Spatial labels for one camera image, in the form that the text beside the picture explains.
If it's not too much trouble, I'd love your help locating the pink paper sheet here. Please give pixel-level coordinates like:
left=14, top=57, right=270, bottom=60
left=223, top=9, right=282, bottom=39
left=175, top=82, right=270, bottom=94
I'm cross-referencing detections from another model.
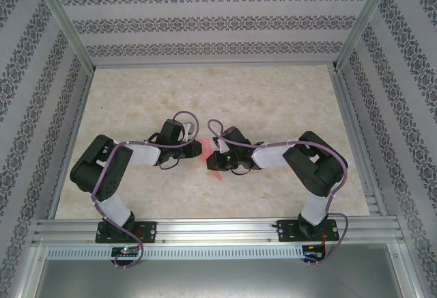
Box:
left=199, top=138, right=225, bottom=182

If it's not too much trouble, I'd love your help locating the grey sheet metal tray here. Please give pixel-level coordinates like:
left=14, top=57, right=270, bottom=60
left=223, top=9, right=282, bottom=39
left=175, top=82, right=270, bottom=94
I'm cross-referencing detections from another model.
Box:
left=33, top=259, right=410, bottom=298

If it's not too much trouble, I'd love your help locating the left circuit board, green light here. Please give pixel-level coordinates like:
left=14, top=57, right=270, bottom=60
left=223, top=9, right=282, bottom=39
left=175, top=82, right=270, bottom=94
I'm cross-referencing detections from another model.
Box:
left=112, top=247, right=139, bottom=257

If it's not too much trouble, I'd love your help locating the right circuit board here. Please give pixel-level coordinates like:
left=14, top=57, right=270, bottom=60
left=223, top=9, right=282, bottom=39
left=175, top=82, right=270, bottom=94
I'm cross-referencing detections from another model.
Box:
left=305, top=245, right=325, bottom=260

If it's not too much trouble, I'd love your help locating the thin black left camera cable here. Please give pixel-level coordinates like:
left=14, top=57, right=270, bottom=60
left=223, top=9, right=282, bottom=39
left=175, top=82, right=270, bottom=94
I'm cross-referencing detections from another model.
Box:
left=160, top=159, right=181, bottom=172

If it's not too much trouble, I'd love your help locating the aluminium mounting rail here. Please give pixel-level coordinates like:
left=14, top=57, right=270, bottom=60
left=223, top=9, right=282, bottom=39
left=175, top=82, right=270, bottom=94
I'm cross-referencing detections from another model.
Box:
left=32, top=217, right=407, bottom=246

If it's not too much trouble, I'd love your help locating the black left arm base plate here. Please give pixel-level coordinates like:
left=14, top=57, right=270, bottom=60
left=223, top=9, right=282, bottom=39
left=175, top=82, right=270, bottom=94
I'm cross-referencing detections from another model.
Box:
left=95, top=221, right=158, bottom=244

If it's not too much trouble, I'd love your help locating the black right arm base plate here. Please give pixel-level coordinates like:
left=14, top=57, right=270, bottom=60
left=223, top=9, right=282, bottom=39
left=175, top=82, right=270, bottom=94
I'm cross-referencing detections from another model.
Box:
left=277, top=219, right=339, bottom=243

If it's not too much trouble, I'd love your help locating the slotted grey cable duct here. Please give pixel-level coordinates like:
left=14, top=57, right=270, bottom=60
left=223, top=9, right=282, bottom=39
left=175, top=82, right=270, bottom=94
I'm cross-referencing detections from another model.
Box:
left=46, top=245, right=305, bottom=261

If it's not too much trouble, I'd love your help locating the aluminium side rail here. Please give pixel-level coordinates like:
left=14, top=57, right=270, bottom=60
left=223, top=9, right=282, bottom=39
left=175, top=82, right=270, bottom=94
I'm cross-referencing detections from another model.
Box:
left=329, top=67, right=389, bottom=217
left=47, top=68, right=95, bottom=219

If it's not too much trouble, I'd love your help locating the aluminium frame post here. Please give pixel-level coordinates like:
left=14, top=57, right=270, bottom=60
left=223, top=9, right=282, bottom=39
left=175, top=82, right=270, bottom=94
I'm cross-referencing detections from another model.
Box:
left=32, top=0, right=96, bottom=70
left=335, top=0, right=399, bottom=70

